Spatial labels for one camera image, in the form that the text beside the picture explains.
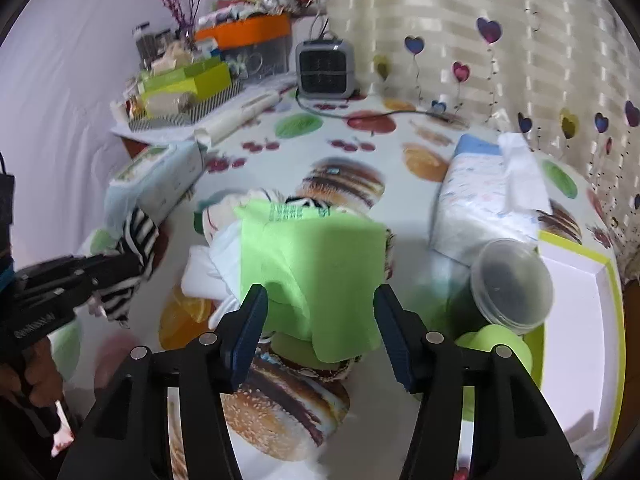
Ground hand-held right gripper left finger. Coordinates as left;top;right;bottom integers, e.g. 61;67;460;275
57;284;269;480

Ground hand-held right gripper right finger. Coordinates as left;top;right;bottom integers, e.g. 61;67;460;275
374;284;583;480

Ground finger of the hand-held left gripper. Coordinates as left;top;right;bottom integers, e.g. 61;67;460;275
17;253;142;293
0;287;101;348

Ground black white striped sock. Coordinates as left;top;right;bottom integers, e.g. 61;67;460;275
92;205;161;328
284;194;328;212

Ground white cloth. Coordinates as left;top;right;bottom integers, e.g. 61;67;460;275
181;220;251;331

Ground light green cloth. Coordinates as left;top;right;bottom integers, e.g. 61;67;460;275
234;199;387;363

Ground white box with green rim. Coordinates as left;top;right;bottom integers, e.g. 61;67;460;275
520;230;626;480

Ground person's left hand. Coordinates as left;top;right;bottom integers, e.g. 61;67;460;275
0;336;67;441

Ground light green plastic lid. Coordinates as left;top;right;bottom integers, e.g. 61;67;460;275
452;325;533;423

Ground wet wipes pack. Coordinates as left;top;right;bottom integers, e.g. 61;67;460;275
103;140;205;241

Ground clear plastic jar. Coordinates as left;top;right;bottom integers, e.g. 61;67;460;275
447;239;555;336

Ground white tissue pack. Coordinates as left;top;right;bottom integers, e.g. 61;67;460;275
429;132;553;266

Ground striped cardboard tray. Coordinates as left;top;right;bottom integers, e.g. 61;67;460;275
127;80;246;133

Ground rolled white paper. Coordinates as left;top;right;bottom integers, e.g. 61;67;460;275
194;87;286;148

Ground dark glass jar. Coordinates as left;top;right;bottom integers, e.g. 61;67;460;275
132;22;157;63

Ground green cardboard box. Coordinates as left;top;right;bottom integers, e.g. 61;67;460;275
137;57;233;106

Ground grey space heater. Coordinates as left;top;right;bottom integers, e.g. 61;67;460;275
295;37;357;101

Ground purple dried branches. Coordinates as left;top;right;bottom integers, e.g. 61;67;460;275
132;0;221;41

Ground orange lidded container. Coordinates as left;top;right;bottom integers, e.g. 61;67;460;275
194;14;292;81

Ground cream heart print curtain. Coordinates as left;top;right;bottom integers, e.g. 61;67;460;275
320;0;640;281

